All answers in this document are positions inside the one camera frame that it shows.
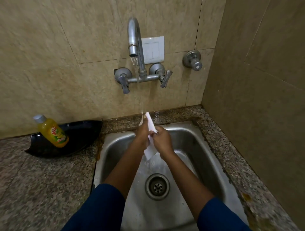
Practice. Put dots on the person's right hand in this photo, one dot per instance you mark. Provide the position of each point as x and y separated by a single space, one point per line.
163 142

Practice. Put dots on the person's left hand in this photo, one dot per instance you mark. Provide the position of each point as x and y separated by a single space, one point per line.
143 134

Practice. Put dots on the white rectangular plate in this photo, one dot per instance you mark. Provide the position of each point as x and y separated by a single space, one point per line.
150 123

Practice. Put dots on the person's left forearm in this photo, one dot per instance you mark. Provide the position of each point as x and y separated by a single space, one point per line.
107 190

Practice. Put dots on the person's right forearm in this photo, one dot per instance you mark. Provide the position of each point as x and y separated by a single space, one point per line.
202 190

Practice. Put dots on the yellow dish soap bottle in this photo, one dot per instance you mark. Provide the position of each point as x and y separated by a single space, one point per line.
52 132

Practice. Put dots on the steel sink drain strainer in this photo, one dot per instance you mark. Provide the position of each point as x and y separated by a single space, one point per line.
157 186

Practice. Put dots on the stainless steel sink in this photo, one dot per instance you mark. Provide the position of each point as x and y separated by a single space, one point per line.
209 171

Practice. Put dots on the black leaf-shaped tray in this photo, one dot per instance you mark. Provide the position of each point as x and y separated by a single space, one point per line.
83 134

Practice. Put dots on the white switch plate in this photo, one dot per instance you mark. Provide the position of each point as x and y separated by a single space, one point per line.
153 50

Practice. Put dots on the steel wall valve knob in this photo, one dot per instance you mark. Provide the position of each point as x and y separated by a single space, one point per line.
192 60

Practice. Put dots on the steel wall faucet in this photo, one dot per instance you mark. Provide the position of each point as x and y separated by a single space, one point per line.
134 33

